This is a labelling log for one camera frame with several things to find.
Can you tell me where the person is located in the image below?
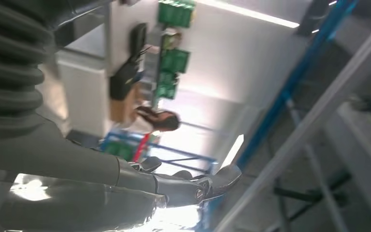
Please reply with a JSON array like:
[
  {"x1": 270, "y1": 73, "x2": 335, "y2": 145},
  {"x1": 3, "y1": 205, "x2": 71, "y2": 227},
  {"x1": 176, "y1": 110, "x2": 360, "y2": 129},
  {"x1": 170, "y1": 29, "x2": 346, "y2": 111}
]
[{"x1": 108, "y1": 59, "x2": 181, "y2": 135}]

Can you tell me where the ceiling light strip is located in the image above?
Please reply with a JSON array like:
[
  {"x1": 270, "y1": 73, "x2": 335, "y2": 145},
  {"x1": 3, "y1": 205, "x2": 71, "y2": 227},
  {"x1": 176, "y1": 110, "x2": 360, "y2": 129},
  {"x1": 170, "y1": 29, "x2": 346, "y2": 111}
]
[
  {"x1": 220, "y1": 134, "x2": 244, "y2": 170},
  {"x1": 198, "y1": 0, "x2": 300, "y2": 29}
]

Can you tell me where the stainless steel table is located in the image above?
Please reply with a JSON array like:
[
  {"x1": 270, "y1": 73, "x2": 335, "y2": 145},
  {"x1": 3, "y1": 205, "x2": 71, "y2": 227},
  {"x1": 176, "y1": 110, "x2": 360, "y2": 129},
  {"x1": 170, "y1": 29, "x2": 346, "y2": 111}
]
[{"x1": 214, "y1": 19, "x2": 371, "y2": 232}]

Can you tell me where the blue metal beam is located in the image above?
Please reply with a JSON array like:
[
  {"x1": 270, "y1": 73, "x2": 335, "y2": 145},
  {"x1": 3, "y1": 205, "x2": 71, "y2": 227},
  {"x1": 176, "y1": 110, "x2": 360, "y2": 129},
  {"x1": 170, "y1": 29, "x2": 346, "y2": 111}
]
[{"x1": 235, "y1": 0, "x2": 360, "y2": 170}]

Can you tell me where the blue metal cart frame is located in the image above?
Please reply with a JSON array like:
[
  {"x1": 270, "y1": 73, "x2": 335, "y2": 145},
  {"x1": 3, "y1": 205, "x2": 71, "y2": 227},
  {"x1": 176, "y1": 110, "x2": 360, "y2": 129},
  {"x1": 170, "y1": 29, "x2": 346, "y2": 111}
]
[{"x1": 100, "y1": 130, "x2": 217, "y2": 175}]

